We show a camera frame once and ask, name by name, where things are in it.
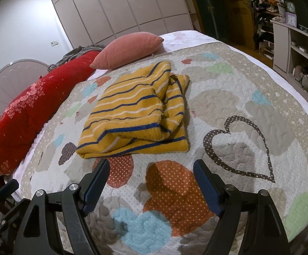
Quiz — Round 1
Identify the white shelf unit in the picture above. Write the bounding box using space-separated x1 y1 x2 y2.
269 18 308 101

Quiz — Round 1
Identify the grey plaid cloth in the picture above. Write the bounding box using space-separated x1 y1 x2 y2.
48 44 109 72

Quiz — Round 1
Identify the white round headboard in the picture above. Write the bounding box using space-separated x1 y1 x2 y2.
0 60 51 112

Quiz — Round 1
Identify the red floral blanket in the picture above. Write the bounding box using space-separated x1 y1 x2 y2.
0 50 102 176

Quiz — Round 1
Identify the purple table clock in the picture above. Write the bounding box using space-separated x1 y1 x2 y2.
285 12 298 27

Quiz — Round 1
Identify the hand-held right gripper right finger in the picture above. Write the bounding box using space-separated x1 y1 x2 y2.
193 159 292 255

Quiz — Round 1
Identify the yellow striped knit garment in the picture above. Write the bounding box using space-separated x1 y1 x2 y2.
75 61 190 159

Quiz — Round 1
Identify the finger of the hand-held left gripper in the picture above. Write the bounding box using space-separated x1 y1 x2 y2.
0 179 20 200

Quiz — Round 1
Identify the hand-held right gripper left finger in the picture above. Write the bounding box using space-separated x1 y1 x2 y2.
14 159 110 255

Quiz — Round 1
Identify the wooden door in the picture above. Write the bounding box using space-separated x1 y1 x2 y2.
223 0 253 49

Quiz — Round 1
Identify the white wardrobe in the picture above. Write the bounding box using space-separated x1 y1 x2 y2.
46 0 197 48

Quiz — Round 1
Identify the heart patterned quilt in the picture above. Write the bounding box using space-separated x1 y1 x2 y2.
18 42 308 255

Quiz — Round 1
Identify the dark mantel clock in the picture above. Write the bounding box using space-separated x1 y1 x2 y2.
281 0 300 14

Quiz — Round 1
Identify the pink pillow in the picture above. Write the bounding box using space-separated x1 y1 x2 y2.
89 31 164 70

